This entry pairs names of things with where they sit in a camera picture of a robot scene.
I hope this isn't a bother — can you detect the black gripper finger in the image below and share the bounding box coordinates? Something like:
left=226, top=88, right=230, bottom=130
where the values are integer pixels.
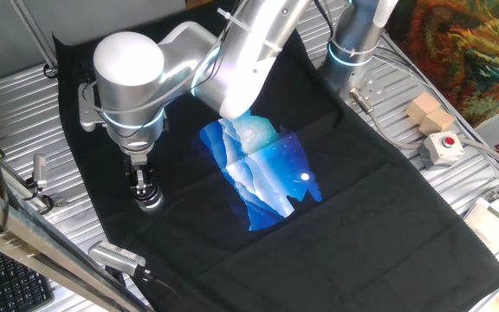
left=126, top=169, right=142, bottom=199
left=140, top=168, right=157, bottom=199

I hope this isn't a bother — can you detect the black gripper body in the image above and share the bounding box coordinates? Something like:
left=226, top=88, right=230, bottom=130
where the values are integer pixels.
left=121, top=148, right=155, bottom=174

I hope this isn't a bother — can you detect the clear glass jar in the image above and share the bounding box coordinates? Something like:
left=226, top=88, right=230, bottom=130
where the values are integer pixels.
left=134, top=192, right=165, bottom=215

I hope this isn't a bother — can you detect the black keyboard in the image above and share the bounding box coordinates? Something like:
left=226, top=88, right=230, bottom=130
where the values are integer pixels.
left=0, top=244, right=56, bottom=312

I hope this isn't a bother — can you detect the thin metal rod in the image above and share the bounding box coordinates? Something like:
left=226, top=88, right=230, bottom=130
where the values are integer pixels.
left=8, top=0, right=59, bottom=71

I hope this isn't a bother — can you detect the black cloth with blue print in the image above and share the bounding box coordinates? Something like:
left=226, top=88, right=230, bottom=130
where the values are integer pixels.
left=53, top=0, right=499, bottom=312

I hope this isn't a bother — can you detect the light wooden block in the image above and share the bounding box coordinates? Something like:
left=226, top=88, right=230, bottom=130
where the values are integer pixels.
left=405, top=91, right=443, bottom=125
left=418, top=107, right=457, bottom=137

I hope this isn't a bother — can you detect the grey emergency stop button box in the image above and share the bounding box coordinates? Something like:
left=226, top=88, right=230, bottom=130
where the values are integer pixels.
left=418, top=130, right=466, bottom=170

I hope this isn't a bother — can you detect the colourful painted cloth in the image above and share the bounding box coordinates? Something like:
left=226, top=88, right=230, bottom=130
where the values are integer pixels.
left=385, top=0, right=499, bottom=128

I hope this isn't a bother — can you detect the white flat device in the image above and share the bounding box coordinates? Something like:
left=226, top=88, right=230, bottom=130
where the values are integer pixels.
left=463, top=190, right=499, bottom=262

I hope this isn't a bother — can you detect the silver camera with label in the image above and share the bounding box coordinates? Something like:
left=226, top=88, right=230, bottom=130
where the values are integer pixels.
left=87, top=240, right=148, bottom=279

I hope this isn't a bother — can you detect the small silver camera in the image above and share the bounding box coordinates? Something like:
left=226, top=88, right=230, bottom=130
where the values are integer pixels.
left=31, top=153, right=49, bottom=190

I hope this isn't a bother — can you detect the black camera cable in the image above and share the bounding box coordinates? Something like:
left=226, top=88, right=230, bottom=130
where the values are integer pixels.
left=136, top=266, right=184, bottom=302

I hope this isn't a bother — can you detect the aluminium frame beam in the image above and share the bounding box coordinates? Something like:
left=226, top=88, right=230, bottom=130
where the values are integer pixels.
left=0, top=174, right=149, bottom=312

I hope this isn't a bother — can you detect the grey emergency stop cable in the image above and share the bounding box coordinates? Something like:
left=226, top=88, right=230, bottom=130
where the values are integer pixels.
left=347, top=86, right=499, bottom=175

